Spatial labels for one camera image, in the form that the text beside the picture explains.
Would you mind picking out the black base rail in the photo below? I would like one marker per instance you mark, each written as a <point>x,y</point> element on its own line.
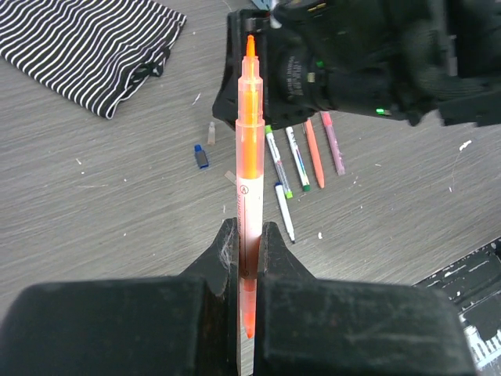
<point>472,284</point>

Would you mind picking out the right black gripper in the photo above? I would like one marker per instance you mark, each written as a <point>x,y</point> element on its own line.
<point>392,59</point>

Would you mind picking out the blue pen cap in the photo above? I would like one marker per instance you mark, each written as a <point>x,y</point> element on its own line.
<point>200,156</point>

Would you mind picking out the purple highlighter pen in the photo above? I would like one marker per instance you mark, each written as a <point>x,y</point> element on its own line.
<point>335,151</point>

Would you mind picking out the white pen lime end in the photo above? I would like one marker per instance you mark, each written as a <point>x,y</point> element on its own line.
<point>278,162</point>

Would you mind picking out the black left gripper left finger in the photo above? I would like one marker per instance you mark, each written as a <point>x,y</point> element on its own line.
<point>182,325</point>

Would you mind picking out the clear orange pen cap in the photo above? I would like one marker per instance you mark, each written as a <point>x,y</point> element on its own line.
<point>231,177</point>

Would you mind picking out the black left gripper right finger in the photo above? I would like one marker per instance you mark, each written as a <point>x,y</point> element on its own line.
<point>309,326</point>

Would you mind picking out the clear pink pen cap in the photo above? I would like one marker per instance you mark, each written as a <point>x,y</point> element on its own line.
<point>326,119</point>

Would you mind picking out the orange highlighter pen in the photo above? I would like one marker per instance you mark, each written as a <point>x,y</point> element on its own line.
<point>250,152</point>

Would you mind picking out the light blue plastic basket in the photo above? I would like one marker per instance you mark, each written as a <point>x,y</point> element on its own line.
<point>263,4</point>

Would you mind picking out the white pen blue end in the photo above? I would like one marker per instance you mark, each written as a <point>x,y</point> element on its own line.
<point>280,193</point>

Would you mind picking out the white marker green end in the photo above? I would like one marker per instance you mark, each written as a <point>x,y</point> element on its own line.
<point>298,159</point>

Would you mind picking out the salmon orange pen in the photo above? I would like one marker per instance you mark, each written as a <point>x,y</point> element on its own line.
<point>315,154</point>

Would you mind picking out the black white striped cloth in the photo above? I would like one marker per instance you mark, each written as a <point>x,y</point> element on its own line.
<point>96,54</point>

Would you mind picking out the small clear pen cap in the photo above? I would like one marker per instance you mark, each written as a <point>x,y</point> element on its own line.
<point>211,133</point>

